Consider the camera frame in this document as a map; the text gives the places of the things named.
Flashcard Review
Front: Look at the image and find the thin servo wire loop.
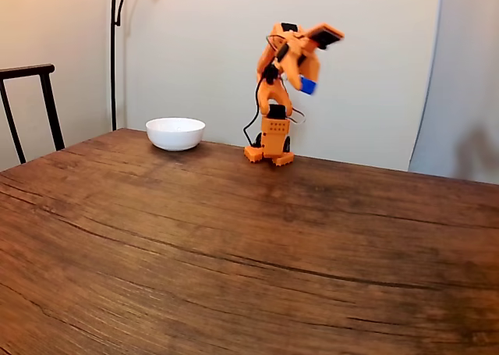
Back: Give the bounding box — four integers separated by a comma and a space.
288, 106, 307, 126

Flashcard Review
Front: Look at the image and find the white bowl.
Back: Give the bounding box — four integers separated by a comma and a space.
145, 116, 207, 152

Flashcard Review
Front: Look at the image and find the white backdrop board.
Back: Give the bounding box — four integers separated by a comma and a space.
125, 0, 444, 172

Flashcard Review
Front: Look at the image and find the black camera cable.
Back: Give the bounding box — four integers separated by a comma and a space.
242, 34, 292, 147

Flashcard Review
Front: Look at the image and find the wrist camera on orange mount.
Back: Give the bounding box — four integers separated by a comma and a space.
306, 22, 345, 51

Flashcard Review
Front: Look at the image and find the black floor lamp pole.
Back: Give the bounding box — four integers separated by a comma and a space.
110, 0, 132, 132

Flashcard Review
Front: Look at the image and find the dark wooden chair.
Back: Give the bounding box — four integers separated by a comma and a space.
0, 63, 66, 165

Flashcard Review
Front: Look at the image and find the blue cube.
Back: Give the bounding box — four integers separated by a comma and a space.
300, 76, 319, 97

